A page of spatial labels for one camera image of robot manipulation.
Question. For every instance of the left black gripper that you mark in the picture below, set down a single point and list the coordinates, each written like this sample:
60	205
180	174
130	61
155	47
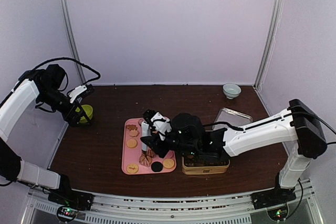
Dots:
72	120

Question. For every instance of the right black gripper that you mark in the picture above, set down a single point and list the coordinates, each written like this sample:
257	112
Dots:
155	143

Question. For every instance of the plain round cookie bottom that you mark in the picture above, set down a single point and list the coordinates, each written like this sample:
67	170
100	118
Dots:
146	158

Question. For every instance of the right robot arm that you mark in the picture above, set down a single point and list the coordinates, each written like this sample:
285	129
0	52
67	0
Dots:
187	135

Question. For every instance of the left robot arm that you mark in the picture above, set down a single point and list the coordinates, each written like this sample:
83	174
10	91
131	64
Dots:
31	114

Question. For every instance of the green plastic bowl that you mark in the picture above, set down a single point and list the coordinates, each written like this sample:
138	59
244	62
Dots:
89	113

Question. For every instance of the beige round biscuit corner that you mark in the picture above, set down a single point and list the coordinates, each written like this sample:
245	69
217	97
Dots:
168	163

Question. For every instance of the black sandwich cookie lower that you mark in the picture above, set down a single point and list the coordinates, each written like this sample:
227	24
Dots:
156	167

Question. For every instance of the pink plastic tray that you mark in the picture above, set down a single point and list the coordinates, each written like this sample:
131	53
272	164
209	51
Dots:
132	155

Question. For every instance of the beige round biscuit left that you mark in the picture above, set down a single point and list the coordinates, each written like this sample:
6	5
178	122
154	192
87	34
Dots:
131	143

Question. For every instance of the gold cookie tin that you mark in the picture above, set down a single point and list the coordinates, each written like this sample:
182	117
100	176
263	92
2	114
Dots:
196	166

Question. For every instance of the biscuit with pink stick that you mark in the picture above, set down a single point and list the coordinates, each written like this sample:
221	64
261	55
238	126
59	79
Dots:
132	168

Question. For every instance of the silver tin lid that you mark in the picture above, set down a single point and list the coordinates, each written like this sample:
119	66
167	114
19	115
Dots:
234	118

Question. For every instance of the pale ceramic bowl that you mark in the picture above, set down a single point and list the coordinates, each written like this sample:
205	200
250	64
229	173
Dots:
231	90

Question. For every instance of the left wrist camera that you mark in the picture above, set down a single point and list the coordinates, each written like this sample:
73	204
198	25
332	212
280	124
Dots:
80	92

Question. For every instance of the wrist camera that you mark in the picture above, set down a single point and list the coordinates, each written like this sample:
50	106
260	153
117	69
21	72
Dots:
80	92
155	122

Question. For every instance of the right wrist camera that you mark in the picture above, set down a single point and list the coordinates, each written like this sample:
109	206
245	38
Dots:
155	122

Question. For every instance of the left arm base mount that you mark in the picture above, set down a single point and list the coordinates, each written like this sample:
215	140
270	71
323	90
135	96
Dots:
70	205

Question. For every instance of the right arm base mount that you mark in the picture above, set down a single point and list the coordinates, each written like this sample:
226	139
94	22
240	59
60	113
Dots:
275	201

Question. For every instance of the left aluminium frame post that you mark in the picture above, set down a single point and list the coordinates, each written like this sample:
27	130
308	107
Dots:
69	30

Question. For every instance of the aluminium frame post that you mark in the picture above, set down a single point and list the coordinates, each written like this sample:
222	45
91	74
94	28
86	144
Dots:
69	30
269	45

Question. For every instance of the right aluminium frame post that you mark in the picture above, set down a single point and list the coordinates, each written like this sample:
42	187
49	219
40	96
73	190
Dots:
269	45

